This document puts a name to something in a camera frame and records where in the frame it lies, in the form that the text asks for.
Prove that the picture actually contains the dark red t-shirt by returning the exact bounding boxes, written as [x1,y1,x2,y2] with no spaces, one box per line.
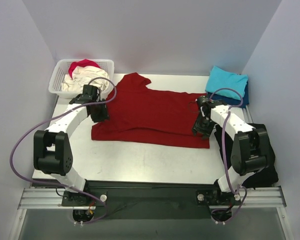
[90,73,210,149]

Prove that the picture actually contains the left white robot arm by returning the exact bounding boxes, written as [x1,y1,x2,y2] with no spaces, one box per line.
[33,85,110,206]

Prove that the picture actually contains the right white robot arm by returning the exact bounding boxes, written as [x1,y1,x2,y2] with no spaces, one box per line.
[192,95,275,204]

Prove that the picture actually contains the cream white t-shirt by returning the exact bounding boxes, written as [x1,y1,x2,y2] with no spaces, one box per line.
[61,66,110,93]

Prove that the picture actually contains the bright red t-shirt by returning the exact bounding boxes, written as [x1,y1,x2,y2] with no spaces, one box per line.
[68,59,100,77]

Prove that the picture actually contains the dark blue folded t-shirt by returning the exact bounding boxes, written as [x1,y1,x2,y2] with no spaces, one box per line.
[212,83,250,109]

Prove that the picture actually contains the white plastic basket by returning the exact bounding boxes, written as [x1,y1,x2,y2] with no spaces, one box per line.
[48,58,115,99]

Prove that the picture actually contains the turquoise folded t-shirt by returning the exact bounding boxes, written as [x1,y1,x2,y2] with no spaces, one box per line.
[205,65,249,101]

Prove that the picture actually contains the black t-shirt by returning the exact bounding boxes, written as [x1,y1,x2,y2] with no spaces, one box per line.
[214,125,279,189]

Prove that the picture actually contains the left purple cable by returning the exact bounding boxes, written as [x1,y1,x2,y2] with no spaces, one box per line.
[9,76,118,224]

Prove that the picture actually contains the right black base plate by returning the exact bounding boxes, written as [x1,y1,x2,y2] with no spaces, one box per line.
[195,188,237,206]

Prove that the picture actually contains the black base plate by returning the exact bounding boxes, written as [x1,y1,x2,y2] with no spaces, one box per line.
[195,188,237,206]
[61,188,108,207]

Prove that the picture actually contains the aluminium rail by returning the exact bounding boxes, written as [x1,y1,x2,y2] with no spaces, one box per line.
[18,187,287,210]

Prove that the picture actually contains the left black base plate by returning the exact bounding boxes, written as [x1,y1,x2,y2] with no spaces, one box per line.
[61,188,108,207]

